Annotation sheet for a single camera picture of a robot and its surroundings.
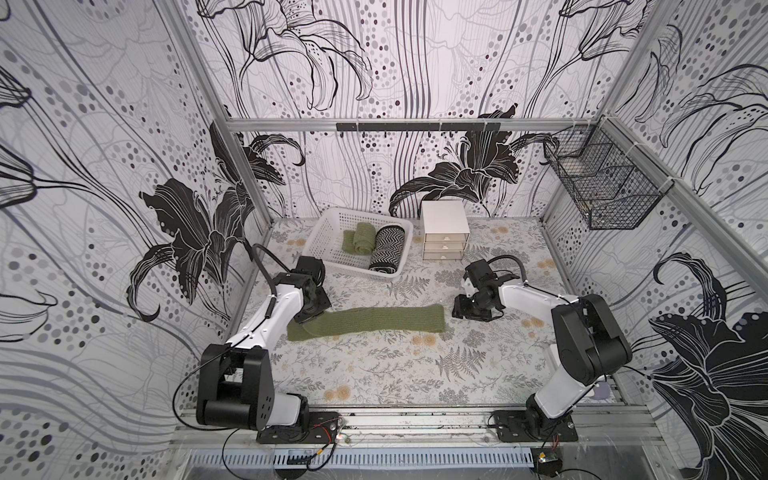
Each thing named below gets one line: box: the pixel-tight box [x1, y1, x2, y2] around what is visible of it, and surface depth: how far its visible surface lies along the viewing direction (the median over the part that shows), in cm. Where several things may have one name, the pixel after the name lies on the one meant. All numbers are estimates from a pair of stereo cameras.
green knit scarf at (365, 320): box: [287, 304, 446, 341], surface depth 92 cm
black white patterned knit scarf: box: [368, 225, 405, 275], surface depth 100 cm
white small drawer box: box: [422, 200, 470, 261], surface depth 104 cm
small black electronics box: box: [530, 446, 563, 477], surface depth 72 cm
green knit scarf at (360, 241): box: [342, 222, 376, 255], surface depth 106 cm
